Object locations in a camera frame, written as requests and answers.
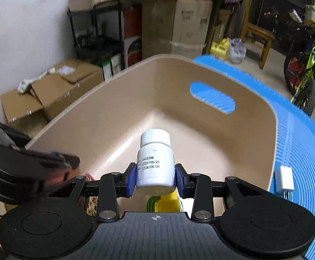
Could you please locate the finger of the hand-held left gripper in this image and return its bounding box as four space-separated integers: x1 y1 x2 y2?
25 151 81 170

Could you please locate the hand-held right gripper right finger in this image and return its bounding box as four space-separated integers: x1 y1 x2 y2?
175 164 267 221

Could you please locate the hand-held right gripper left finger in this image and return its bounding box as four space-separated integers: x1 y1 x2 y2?
49 162 137 222

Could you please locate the yellow plastic toy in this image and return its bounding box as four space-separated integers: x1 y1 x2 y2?
155 188 181 212

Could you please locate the white pill bottle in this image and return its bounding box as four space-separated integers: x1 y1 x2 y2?
135 128 176 196

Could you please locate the green round tin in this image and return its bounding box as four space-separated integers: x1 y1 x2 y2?
146 195 184 212

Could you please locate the beige plastic basket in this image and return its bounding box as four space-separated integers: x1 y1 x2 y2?
25 54 279 220

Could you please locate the open cardboard box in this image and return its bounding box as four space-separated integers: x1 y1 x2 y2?
0 59 105 126

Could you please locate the white charger adapter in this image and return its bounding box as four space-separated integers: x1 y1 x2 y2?
275 165 295 199

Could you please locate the black shelf cart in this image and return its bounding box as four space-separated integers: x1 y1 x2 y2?
66 0 126 69

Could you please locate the blue silicone mat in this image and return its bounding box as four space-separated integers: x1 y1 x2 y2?
193 55 315 260

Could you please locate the yellow plastic jug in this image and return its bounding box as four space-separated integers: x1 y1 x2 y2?
210 37 231 60

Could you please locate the red and white box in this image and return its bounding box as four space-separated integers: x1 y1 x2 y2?
123 8 143 69

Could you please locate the clear plastic bag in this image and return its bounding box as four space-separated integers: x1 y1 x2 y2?
227 37 247 65

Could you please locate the plain cardboard box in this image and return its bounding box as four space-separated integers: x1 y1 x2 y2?
142 0 214 60

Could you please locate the green and black bicycle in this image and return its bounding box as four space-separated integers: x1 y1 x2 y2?
283 5 315 117

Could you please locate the wooden chair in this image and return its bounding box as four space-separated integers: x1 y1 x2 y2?
240 0 276 70

